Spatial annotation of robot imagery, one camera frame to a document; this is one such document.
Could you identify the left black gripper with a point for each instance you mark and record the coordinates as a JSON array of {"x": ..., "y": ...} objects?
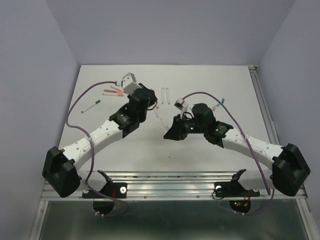
[{"x": 152, "y": 98}]

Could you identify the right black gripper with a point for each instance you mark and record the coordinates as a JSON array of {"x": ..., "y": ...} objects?
[{"x": 176, "y": 132}]

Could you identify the yellow marker pen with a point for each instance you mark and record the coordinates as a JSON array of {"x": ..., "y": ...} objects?
[{"x": 164, "y": 124}]

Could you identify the long white green-tip pen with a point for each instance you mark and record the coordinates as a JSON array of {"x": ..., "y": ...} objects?
[{"x": 90, "y": 106}]

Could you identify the green marker pen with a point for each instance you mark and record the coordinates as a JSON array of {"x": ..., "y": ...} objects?
[{"x": 168, "y": 97}]

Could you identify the blue marker pen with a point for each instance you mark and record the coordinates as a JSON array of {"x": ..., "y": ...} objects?
[{"x": 162, "y": 95}]

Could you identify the peach orange marker pen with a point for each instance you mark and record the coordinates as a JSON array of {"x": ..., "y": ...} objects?
[{"x": 156, "y": 111}]

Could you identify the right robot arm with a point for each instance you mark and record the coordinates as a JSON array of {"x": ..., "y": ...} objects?
[{"x": 286, "y": 169}]

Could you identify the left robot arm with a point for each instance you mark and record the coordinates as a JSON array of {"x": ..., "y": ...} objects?
[{"x": 62, "y": 166}]

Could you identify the tan orange highlighter pen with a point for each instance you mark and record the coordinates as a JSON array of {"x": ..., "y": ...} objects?
[{"x": 113, "y": 91}]

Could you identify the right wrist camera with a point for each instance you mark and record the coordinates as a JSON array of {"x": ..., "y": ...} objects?
[{"x": 182, "y": 105}]

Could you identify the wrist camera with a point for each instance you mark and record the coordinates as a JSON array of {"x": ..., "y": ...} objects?
[
  {"x": 129, "y": 83},
  {"x": 182, "y": 105}
]

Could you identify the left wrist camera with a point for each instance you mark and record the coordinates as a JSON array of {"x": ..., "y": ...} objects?
[{"x": 129, "y": 83}]

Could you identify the aluminium front rail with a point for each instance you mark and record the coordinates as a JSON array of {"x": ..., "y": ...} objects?
[{"x": 163, "y": 186}]

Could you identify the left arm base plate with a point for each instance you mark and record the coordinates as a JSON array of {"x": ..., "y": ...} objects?
[{"x": 116, "y": 190}]

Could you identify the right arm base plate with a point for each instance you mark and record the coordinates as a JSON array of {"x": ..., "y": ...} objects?
[{"x": 230, "y": 189}]

